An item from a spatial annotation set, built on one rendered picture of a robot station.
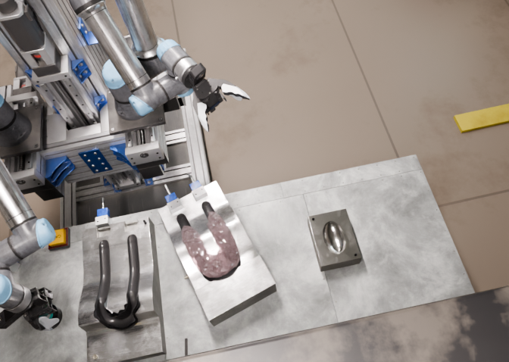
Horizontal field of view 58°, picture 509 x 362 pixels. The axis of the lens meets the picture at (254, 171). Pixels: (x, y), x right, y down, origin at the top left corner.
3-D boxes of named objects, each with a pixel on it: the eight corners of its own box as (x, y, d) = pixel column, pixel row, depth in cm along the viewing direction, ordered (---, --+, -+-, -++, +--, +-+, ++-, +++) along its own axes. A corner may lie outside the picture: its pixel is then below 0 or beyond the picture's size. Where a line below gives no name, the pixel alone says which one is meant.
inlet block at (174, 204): (160, 191, 191) (157, 185, 186) (172, 185, 192) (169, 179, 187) (173, 216, 185) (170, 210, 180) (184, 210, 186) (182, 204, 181)
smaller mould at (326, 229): (307, 223, 182) (307, 216, 176) (344, 215, 182) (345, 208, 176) (320, 272, 172) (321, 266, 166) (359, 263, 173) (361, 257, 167)
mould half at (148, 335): (91, 238, 186) (76, 225, 174) (154, 224, 187) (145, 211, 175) (93, 369, 162) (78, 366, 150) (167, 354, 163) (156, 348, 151)
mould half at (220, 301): (160, 215, 189) (154, 204, 179) (217, 186, 193) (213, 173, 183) (213, 326, 166) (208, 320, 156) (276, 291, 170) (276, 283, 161)
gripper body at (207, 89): (229, 101, 140) (206, 78, 145) (222, 85, 132) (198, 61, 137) (209, 117, 139) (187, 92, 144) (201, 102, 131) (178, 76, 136)
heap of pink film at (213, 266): (176, 229, 179) (172, 221, 172) (217, 208, 182) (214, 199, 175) (204, 288, 167) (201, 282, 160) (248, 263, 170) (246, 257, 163)
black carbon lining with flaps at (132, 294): (99, 243, 177) (90, 234, 169) (141, 234, 178) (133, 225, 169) (102, 336, 161) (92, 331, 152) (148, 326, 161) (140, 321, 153)
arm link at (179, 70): (190, 53, 138) (168, 69, 138) (198, 61, 137) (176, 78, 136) (197, 67, 145) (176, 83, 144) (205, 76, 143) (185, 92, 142)
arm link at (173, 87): (160, 93, 157) (152, 72, 148) (188, 76, 160) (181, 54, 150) (173, 107, 154) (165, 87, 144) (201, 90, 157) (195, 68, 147)
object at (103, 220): (99, 201, 194) (94, 196, 189) (110, 199, 194) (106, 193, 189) (100, 230, 187) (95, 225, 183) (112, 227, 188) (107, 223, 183)
